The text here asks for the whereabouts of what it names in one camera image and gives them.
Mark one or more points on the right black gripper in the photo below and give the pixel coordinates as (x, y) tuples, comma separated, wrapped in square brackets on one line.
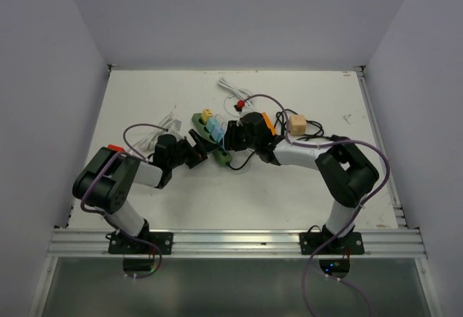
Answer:
[(230, 138)]

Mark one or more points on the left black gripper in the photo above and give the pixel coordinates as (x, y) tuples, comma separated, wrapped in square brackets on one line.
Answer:
[(196, 157)]

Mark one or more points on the green power strip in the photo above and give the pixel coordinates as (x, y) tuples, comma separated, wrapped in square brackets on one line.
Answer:
[(222, 157)]

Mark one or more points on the orange power strip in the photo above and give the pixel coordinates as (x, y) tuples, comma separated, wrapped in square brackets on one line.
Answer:
[(269, 123)]

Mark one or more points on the beige cube plug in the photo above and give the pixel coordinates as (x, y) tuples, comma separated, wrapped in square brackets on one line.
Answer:
[(297, 125)]

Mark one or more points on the teal plug adapter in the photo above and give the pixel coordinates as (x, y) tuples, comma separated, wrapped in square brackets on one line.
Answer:
[(211, 124), (221, 143)]

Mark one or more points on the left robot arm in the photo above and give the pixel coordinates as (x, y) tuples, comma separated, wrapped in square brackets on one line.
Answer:
[(104, 184)]

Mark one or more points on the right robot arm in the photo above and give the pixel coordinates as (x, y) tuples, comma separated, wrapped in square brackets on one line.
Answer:
[(346, 171)]

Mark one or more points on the light blue plug adapter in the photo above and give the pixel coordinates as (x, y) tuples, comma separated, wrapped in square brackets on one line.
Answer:
[(217, 133)]

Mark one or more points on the yellow plug adapter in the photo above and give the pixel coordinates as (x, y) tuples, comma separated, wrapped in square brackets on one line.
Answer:
[(206, 115)]

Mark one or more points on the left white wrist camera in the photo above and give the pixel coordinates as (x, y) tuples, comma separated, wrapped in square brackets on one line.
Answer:
[(175, 130)]

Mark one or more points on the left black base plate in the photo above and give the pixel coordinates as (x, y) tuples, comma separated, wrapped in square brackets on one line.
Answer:
[(120, 244)]

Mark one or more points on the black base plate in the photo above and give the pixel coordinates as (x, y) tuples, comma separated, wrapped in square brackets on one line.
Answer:
[(120, 244), (315, 242)]

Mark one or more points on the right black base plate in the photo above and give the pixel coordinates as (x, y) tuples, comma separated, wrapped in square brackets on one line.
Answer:
[(315, 242)]

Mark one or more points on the aluminium frame rail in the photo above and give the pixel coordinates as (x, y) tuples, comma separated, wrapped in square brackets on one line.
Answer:
[(382, 243)]

